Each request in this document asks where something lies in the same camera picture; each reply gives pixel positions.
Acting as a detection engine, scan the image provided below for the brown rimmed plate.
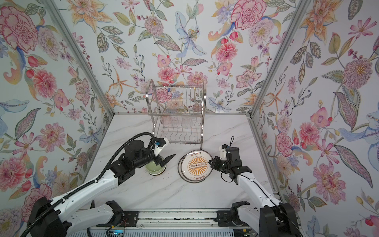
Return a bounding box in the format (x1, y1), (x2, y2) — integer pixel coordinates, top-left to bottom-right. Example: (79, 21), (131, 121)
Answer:
(182, 150), (213, 183)

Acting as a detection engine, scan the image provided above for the chrome two-tier dish rack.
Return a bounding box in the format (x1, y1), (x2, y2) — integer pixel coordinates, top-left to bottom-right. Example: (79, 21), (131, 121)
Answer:
(145, 80), (207, 150)

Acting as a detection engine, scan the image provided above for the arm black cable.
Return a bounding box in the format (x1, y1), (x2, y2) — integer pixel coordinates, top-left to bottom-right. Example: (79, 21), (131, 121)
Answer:
(220, 135), (304, 237)
(20, 132), (155, 237)

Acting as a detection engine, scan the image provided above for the patterned plate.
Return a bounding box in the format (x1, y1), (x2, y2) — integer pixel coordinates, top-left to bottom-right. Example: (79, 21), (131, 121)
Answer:
(177, 157), (194, 183)

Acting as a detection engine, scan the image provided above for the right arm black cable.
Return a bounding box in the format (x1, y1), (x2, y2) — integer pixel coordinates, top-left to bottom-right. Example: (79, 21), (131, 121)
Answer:
(220, 135), (304, 237)

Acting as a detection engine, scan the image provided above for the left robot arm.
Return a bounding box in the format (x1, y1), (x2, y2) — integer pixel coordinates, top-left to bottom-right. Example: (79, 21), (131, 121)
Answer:
(22, 138), (174, 237)

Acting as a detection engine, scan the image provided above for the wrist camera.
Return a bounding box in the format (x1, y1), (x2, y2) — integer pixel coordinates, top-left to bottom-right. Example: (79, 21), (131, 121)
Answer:
(220, 144), (232, 161)
(153, 138), (169, 157)

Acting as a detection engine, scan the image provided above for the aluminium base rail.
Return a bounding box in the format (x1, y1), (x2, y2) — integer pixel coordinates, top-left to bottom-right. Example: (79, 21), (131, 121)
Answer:
(85, 208), (303, 230)

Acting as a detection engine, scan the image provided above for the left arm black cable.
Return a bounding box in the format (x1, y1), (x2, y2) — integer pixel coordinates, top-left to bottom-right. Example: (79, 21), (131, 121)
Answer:
(20, 132), (155, 237)

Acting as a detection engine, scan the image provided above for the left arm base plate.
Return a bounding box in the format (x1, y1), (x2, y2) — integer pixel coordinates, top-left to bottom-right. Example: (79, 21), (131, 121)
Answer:
(96, 210), (139, 227)

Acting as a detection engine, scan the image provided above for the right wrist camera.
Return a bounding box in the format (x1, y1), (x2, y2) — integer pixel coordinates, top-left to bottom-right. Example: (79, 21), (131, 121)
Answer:
(220, 144), (232, 161)

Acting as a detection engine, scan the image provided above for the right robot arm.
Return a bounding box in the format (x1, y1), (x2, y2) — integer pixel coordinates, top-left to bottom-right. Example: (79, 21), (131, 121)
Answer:
(208, 144), (303, 237)

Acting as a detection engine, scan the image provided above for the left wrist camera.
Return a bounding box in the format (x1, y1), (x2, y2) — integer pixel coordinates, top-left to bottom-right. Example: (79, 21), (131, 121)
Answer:
(153, 138), (169, 157)

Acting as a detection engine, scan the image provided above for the pale green bowl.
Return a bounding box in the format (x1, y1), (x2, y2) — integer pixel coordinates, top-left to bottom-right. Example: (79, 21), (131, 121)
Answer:
(145, 161), (166, 176)

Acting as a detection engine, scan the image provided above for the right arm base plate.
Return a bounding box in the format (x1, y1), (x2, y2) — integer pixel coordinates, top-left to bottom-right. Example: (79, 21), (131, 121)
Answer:
(215, 208), (259, 229)

